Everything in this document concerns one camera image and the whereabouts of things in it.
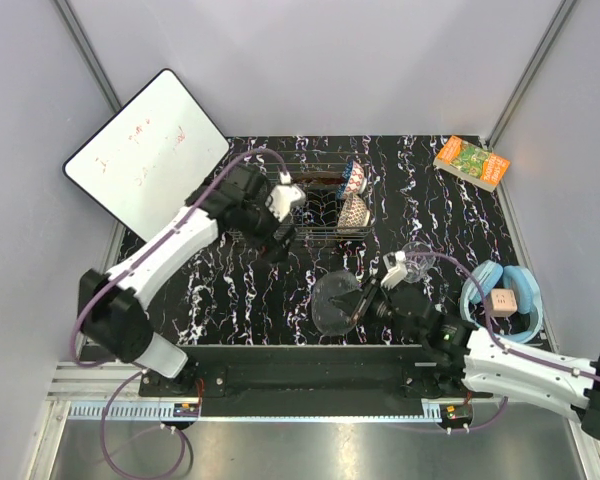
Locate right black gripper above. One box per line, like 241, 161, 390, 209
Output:
327, 274, 422, 344

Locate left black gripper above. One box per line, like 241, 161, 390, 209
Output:
240, 192, 300, 265

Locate clear glass square plate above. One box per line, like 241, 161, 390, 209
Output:
310, 270, 361, 337

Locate clear drinking glass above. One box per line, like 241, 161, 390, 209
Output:
399, 241, 435, 284

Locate brown patterned ceramic bowl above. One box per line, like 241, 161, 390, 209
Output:
336, 194, 371, 234

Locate wire dish rack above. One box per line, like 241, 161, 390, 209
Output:
229, 149, 376, 239

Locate blue orange patterned bowl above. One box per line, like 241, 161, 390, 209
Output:
336, 160, 367, 199

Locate red floral plate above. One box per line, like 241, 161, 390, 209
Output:
292, 172, 345, 185

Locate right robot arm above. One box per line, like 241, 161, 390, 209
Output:
328, 280, 600, 441

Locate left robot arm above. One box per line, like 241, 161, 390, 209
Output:
77, 163, 306, 396

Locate white whiteboard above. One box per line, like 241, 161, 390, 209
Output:
63, 69, 230, 241

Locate small pink white plug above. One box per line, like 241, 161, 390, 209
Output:
485, 288, 518, 318

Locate light blue headphones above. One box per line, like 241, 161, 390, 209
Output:
472, 260, 544, 344

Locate orange green book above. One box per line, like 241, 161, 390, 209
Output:
433, 136, 510, 192

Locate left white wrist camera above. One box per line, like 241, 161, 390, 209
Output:
265, 184, 306, 223

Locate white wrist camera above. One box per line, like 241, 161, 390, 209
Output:
381, 250, 408, 290
265, 184, 306, 223

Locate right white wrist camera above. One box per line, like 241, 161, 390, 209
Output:
381, 250, 408, 290

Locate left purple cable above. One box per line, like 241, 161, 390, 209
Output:
68, 147, 294, 476

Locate purple cable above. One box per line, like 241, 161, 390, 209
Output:
68, 147, 294, 476
402, 251, 600, 435

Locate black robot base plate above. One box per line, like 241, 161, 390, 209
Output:
138, 344, 492, 399

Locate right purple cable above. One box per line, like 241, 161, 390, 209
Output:
402, 251, 600, 435

